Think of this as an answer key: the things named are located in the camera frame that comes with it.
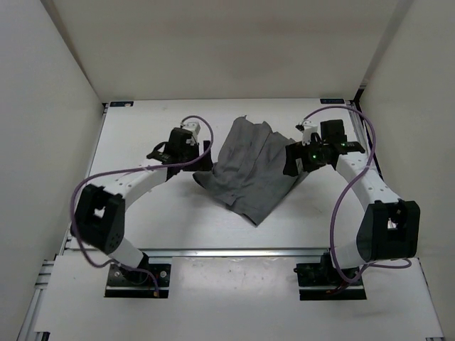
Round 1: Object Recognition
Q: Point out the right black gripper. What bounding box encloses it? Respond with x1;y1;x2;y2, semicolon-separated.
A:
283;136;329;176

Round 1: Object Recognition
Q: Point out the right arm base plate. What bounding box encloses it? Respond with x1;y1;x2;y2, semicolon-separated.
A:
294;253;367;301

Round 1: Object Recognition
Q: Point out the aluminium frame rail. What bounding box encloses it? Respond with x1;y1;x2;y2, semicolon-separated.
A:
14;103;109;341
346;100;447;340

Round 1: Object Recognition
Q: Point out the right aluminium frame rail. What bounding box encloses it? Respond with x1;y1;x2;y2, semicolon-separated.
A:
346;100;447;340

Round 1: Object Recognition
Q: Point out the left aluminium frame rail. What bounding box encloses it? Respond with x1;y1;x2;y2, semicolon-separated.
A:
14;103;109;341

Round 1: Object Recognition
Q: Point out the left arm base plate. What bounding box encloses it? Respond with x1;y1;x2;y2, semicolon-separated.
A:
105;263;171;299

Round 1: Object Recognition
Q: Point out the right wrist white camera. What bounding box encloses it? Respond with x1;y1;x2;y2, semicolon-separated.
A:
296;120;318;146

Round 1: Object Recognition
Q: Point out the aluminium front rail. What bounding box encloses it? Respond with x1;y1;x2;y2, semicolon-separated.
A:
58;248;335;260

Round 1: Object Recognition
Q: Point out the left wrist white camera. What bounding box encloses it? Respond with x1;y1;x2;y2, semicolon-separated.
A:
181;121;200;141

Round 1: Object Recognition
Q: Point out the grey pleated skirt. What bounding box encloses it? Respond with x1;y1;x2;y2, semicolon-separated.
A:
193;117;308;226

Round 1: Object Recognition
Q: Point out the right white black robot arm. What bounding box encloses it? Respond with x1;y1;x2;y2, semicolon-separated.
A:
283;119;420;284

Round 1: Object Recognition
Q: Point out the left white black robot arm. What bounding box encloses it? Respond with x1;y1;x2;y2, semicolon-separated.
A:
71;122;213;284

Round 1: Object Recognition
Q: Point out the blue label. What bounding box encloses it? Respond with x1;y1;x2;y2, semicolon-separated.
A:
109;101;134;107
320;98;345;105

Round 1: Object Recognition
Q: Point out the left blue label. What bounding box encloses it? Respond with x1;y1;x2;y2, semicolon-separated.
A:
109;101;134;107

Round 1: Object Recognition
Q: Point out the right blue label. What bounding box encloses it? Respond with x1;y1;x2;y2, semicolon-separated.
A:
320;98;345;105

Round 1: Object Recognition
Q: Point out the wrist white camera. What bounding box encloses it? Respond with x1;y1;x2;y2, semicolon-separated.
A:
296;120;318;146
181;121;200;141

